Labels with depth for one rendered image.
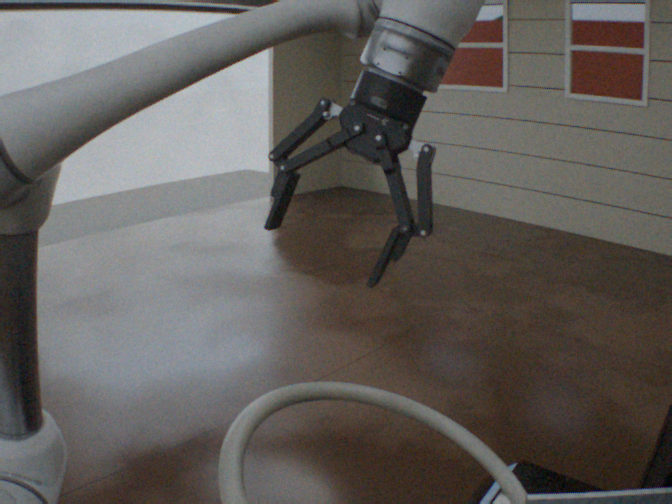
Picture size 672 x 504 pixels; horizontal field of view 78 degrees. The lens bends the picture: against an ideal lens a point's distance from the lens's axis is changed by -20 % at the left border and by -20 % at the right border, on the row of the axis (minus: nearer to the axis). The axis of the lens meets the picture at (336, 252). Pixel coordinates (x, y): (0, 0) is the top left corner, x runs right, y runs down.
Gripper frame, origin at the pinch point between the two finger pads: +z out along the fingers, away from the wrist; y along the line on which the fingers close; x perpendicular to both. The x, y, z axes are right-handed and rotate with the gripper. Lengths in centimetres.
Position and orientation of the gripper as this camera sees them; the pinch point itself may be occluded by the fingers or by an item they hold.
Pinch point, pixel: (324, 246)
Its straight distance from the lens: 57.9
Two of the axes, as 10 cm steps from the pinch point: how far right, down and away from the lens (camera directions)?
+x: 3.6, -1.9, 9.1
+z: -3.8, 8.7, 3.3
